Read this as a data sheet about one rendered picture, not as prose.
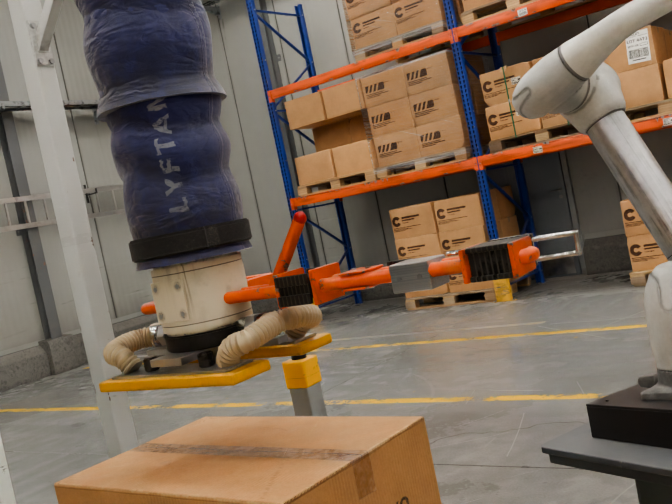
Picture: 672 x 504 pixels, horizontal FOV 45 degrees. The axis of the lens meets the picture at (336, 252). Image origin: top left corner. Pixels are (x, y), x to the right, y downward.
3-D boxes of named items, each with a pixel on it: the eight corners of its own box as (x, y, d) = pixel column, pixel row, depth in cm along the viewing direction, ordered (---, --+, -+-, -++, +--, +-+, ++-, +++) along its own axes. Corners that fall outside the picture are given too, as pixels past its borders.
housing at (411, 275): (392, 294, 125) (386, 266, 125) (413, 286, 131) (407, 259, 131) (431, 290, 121) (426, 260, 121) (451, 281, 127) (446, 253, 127)
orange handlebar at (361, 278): (101, 324, 165) (97, 307, 165) (203, 295, 190) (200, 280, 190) (532, 269, 112) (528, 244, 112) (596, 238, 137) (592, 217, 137)
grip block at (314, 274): (275, 310, 137) (268, 276, 136) (309, 299, 145) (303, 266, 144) (315, 306, 132) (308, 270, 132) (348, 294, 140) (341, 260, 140)
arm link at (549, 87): (547, 38, 184) (577, 41, 193) (491, 87, 196) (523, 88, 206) (575, 85, 181) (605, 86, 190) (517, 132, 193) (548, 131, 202)
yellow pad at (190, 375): (99, 393, 151) (93, 367, 151) (139, 378, 159) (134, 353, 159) (234, 386, 132) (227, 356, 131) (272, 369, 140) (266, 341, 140)
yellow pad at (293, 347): (172, 365, 167) (167, 342, 166) (205, 353, 175) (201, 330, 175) (302, 355, 147) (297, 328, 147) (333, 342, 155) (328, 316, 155)
